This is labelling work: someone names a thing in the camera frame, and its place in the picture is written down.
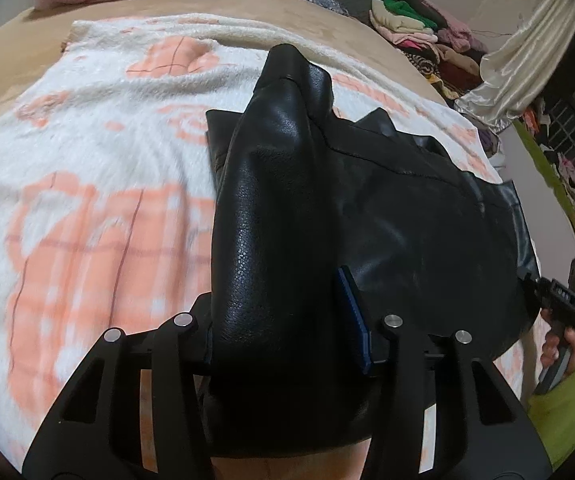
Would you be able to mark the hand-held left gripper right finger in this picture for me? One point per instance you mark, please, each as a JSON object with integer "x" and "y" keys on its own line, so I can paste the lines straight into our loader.
{"x": 355, "y": 320}

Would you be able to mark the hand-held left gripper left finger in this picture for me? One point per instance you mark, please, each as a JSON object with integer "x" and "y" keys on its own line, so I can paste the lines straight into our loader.
{"x": 195, "y": 345}

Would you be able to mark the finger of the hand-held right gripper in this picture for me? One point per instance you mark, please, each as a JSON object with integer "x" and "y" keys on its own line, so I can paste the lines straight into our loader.
{"x": 530, "y": 282}

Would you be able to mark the black leather jacket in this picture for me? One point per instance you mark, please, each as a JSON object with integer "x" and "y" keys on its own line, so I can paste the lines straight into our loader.
{"x": 367, "y": 220}

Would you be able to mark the person's right forearm green sleeve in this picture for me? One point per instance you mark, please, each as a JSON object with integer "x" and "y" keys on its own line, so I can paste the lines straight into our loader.
{"x": 562, "y": 410}

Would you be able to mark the pile of folded clothes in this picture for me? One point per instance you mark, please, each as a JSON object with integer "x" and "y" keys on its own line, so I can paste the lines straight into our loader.
{"x": 427, "y": 30}

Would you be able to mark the green cloth strip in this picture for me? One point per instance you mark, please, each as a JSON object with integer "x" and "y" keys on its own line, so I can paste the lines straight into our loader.
{"x": 547, "y": 175}

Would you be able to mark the white orange patterned blanket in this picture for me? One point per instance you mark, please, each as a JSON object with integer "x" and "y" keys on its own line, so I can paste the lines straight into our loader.
{"x": 92, "y": 160}

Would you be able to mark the cream satin curtain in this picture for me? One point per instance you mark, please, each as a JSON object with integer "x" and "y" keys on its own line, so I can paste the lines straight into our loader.
{"x": 527, "y": 50}

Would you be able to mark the beige bed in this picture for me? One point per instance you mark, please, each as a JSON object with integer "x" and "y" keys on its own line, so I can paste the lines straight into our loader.
{"x": 317, "y": 35}

